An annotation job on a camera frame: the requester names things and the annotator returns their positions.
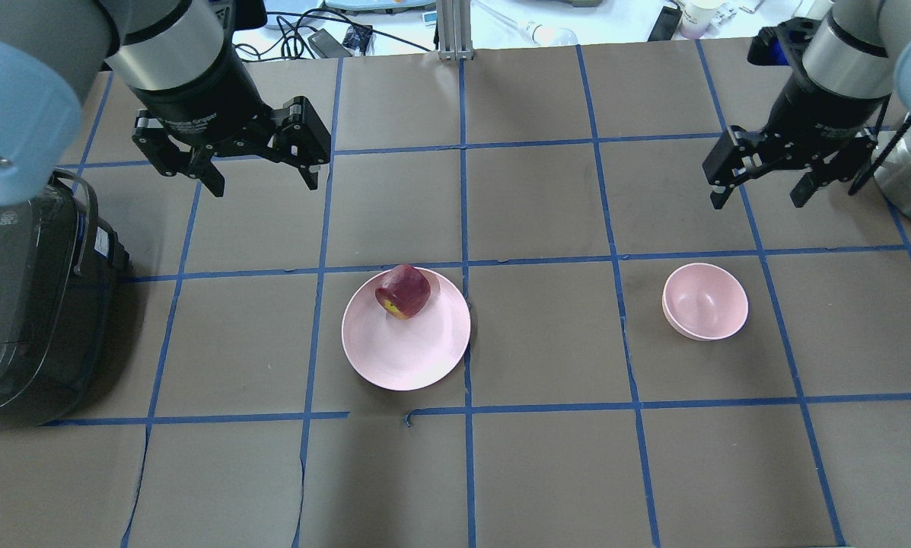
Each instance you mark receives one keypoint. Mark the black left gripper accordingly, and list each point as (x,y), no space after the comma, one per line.
(195,97)

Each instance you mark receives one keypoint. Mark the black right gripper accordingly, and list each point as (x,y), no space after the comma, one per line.
(811,104)

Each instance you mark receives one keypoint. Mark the small pink bowl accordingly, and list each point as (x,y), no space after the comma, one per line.
(704,302)

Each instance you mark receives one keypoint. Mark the red apple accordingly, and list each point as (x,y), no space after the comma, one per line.
(403,291)

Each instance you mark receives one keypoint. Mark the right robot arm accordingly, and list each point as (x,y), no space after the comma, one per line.
(845,67)

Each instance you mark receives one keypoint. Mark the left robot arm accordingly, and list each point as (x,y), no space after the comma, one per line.
(176,57)

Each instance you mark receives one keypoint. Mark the large pink plate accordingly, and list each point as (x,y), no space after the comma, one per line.
(411,354)

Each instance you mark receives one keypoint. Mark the black power adapter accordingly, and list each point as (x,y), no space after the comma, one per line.
(325,46)

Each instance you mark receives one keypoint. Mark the white paper cup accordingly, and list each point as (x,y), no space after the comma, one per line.
(696,17)

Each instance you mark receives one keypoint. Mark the black phone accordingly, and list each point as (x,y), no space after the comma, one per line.
(666,24)

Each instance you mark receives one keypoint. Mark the dark grey rice cooker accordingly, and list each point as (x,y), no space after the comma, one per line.
(59,267)

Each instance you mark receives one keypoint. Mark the aluminium frame post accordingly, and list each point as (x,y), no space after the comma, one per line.
(453,30)

